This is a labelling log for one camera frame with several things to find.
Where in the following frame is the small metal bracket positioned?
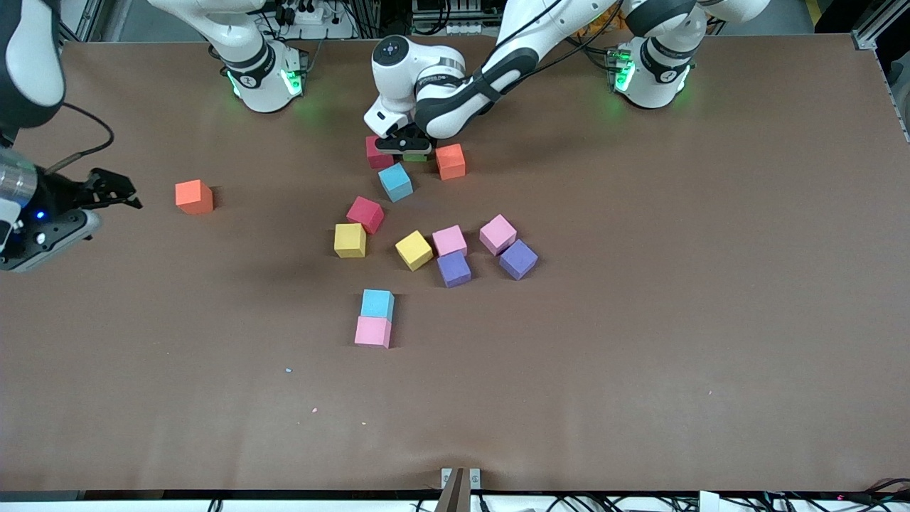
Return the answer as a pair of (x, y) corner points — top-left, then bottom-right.
(441, 467), (482, 491)

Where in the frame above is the yellow foam cube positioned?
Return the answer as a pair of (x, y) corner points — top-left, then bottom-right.
(395, 230), (434, 272)
(333, 223), (368, 259)

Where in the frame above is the dark camera mount post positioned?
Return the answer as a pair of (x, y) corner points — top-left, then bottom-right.
(434, 467), (473, 512)

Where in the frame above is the purple foam cube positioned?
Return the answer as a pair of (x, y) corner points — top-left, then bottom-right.
(498, 238), (540, 281)
(436, 251), (473, 289)

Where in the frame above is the brown table cover sheet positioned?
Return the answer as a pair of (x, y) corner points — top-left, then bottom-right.
(0, 36), (910, 493)

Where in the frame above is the aluminium frame post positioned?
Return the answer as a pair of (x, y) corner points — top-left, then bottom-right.
(60, 0), (132, 43)

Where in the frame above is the grey equipment rack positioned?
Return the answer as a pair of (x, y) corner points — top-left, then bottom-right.
(411, 0), (502, 36)

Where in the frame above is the red foam cube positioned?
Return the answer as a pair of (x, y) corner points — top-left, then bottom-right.
(365, 135), (395, 170)
(346, 196), (385, 235)

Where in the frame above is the orange foam cube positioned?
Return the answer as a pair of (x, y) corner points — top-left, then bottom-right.
(435, 143), (467, 181)
(175, 179), (214, 215)

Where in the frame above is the aluminium frame corner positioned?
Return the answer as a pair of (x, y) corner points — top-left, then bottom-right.
(852, 0), (910, 50)

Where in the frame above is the white power strip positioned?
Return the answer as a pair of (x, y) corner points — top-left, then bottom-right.
(264, 0), (356, 40)

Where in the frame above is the pink foam cube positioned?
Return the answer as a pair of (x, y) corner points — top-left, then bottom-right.
(354, 316), (393, 350)
(478, 213), (518, 257)
(432, 224), (469, 258)

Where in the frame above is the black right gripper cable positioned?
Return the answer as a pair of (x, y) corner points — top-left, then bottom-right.
(44, 103), (116, 175)

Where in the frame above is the cyan foam cube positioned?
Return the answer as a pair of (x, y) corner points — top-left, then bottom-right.
(360, 289), (396, 322)

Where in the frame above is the silver table edge rail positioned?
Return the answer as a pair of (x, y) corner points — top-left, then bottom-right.
(876, 48), (910, 143)

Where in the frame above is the blue foam cube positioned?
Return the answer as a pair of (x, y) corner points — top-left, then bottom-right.
(378, 163), (414, 203)

